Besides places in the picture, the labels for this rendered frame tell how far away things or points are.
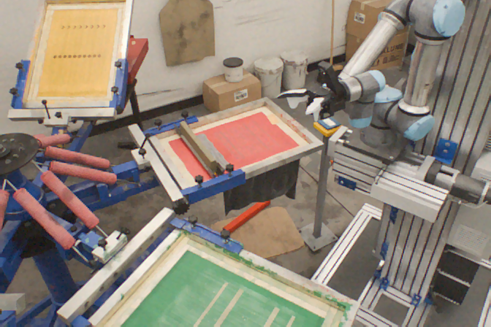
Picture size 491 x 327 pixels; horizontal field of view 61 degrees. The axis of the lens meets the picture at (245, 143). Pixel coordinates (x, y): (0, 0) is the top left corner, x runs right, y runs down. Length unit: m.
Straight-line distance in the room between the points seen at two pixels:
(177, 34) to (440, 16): 2.96
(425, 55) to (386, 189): 0.55
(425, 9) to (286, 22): 3.33
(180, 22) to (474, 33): 2.87
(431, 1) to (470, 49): 0.32
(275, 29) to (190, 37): 1.00
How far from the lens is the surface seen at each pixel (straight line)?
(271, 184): 2.31
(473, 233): 2.13
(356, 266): 2.72
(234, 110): 2.54
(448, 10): 1.49
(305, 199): 3.37
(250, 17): 4.47
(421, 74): 1.59
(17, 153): 1.93
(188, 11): 4.09
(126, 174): 2.11
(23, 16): 3.84
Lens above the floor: 2.32
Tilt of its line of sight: 36 degrees down
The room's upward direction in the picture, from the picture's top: 2 degrees counter-clockwise
